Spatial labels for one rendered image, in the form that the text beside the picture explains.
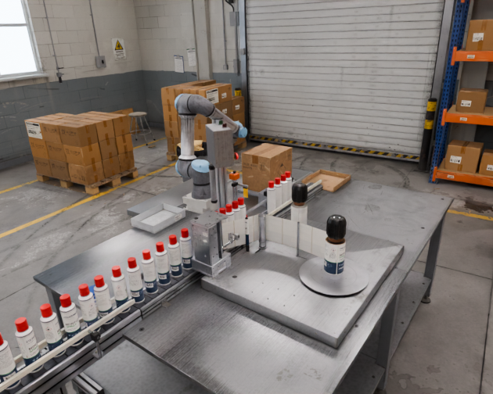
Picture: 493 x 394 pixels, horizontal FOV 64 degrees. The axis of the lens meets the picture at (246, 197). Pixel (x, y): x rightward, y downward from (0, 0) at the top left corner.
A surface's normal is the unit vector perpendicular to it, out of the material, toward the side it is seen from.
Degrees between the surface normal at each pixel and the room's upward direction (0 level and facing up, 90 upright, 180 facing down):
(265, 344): 0
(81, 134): 90
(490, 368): 0
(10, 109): 90
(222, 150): 90
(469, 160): 90
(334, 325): 0
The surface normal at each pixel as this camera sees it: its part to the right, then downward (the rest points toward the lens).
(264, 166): -0.59, 0.33
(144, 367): -0.02, -0.92
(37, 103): 0.84, 0.18
